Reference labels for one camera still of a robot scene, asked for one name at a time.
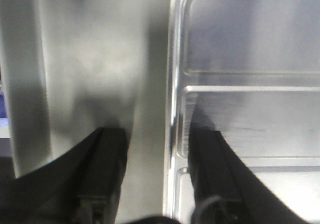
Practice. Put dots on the large silver metal tray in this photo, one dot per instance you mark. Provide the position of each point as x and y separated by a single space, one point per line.
71 66

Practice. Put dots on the small silver metal tray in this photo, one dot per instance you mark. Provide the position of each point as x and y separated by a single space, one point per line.
249 69

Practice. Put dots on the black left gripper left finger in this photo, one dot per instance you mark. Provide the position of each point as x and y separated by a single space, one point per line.
82 186

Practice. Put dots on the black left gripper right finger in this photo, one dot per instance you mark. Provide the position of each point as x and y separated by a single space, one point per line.
225 190

